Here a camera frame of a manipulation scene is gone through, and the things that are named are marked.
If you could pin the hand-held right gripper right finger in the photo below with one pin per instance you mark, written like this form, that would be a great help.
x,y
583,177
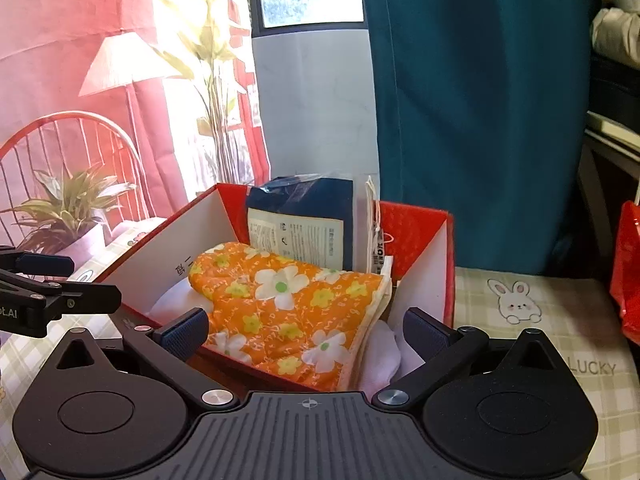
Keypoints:
x,y
426,334

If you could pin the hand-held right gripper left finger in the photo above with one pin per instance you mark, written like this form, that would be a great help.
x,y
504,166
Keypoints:
x,y
182,334

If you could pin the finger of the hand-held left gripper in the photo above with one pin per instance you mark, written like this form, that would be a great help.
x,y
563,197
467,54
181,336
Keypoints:
x,y
85,297
47,265

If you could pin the white soft cloth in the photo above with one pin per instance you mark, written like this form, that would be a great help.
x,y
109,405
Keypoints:
x,y
380,355

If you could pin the red strawberry print cardboard box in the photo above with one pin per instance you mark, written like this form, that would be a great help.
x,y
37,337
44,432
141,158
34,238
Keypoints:
x,y
415,230

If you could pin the orange floral cloth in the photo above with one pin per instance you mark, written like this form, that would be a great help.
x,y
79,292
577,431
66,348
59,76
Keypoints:
x,y
290,320

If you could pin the navy packaged cloth item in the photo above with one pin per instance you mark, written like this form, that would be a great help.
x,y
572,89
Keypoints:
x,y
310,200

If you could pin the checked bunny print tablecloth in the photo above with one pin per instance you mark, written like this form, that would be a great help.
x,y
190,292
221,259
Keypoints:
x,y
550,310

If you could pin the pink printed backdrop cloth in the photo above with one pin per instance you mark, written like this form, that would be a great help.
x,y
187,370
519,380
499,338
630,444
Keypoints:
x,y
60,60

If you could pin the red plastic bag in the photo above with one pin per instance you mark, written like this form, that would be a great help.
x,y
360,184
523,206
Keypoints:
x,y
627,270

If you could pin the dark dressing table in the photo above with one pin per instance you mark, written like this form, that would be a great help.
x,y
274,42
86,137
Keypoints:
x,y
600,185

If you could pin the teal curtain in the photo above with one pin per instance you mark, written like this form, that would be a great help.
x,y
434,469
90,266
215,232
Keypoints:
x,y
475,110

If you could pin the pale sticky note pad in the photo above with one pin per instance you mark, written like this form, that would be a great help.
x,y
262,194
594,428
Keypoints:
x,y
610,127

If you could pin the black case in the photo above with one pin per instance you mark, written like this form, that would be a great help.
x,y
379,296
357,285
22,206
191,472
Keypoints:
x,y
615,90

